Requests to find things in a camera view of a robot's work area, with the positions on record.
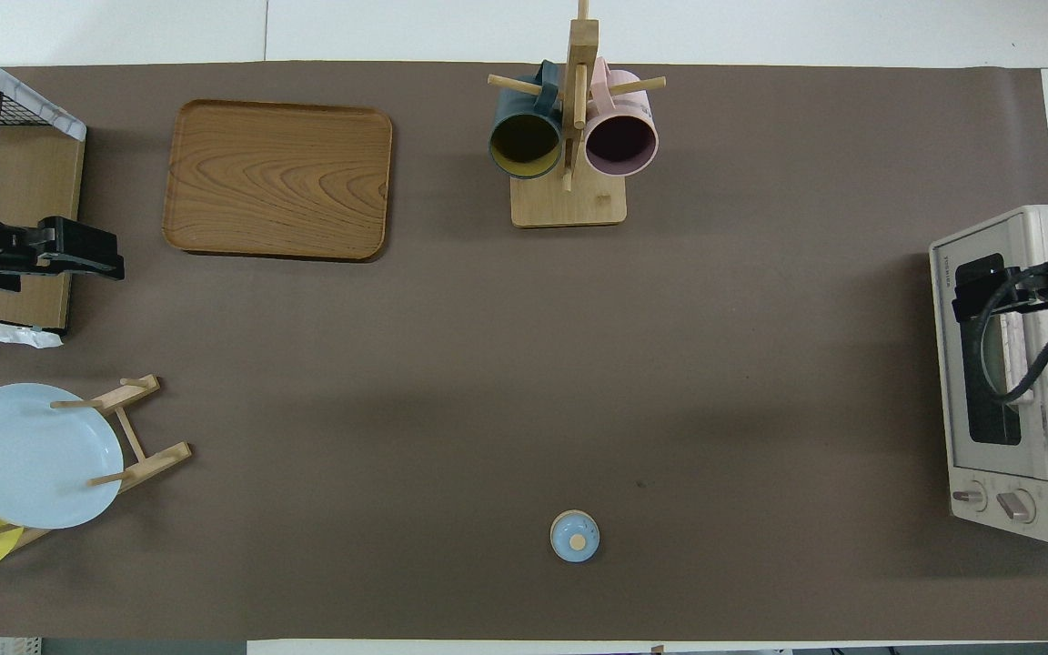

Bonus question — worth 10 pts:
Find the wooden plate rack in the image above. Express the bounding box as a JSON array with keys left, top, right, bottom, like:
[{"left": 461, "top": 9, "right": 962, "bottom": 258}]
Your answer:
[{"left": 0, "top": 374, "right": 194, "bottom": 551}]

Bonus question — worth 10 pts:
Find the brown table mat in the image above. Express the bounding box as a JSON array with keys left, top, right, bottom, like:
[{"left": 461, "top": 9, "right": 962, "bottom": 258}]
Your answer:
[{"left": 0, "top": 62, "right": 1048, "bottom": 642}]

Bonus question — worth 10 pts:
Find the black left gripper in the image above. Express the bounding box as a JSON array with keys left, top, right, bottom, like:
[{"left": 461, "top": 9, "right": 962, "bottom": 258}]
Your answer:
[{"left": 33, "top": 217, "right": 125, "bottom": 283}]

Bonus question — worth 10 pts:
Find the dark teal mug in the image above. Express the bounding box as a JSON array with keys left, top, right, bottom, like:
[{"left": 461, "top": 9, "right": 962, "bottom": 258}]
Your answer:
[{"left": 489, "top": 60, "right": 565, "bottom": 180}]

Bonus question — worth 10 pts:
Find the black wire basket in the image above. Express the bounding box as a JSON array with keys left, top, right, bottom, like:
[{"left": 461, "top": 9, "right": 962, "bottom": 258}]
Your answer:
[{"left": 0, "top": 53, "right": 66, "bottom": 133}]

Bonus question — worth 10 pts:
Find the light blue plate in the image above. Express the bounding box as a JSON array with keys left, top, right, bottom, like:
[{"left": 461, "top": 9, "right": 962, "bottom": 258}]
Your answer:
[{"left": 0, "top": 382, "right": 125, "bottom": 530}]

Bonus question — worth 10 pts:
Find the wooden mug tree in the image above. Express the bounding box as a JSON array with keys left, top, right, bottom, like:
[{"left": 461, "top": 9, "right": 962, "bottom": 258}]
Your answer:
[{"left": 488, "top": 0, "right": 668, "bottom": 228}]

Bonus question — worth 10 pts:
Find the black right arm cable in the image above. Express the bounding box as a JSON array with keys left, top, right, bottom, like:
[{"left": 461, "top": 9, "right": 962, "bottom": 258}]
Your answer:
[{"left": 979, "top": 264, "right": 1048, "bottom": 404}]

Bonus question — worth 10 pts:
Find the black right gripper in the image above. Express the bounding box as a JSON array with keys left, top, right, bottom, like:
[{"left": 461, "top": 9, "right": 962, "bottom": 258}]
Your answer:
[{"left": 952, "top": 256, "right": 1048, "bottom": 321}]

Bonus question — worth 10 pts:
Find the wooden shelf box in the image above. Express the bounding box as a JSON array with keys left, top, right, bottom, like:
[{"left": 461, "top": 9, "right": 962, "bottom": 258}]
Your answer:
[{"left": 0, "top": 36, "right": 88, "bottom": 348}]

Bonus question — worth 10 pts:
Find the brown wooden tray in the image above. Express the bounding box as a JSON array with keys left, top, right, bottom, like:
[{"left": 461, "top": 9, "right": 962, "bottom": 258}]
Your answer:
[{"left": 163, "top": 98, "right": 394, "bottom": 263}]

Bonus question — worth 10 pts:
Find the glass oven door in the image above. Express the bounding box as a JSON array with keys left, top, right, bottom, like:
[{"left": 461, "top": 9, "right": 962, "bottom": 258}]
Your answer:
[{"left": 932, "top": 211, "right": 1048, "bottom": 481}]

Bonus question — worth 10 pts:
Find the pink mug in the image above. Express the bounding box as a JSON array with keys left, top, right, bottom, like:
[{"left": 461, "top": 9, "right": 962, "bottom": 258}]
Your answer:
[{"left": 584, "top": 56, "right": 660, "bottom": 177}]

